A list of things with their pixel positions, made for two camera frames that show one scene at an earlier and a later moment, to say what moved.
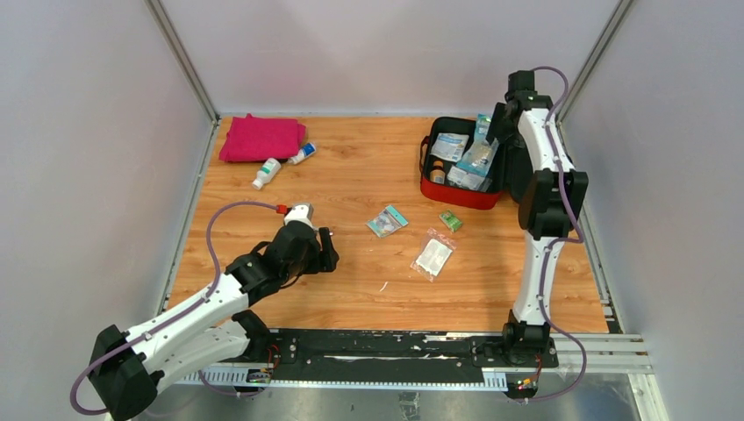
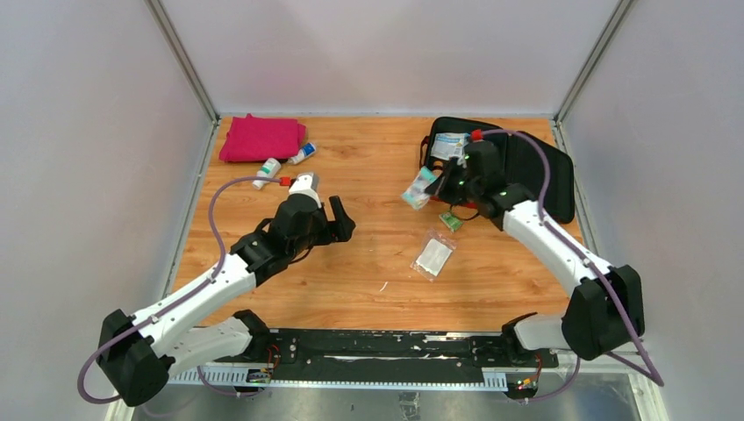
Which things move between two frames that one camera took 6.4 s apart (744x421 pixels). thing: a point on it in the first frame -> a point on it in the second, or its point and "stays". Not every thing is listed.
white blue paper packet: (449, 146) stays
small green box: (451, 220) stays
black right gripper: (497, 129) -> (441, 185)
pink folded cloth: (254, 139) stays
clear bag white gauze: (433, 255) stays
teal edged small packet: (387, 221) -> (415, 194)
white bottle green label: (268, 170) stays
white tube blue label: (307, 150) stays
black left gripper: (325, 260) -> (344, 224)
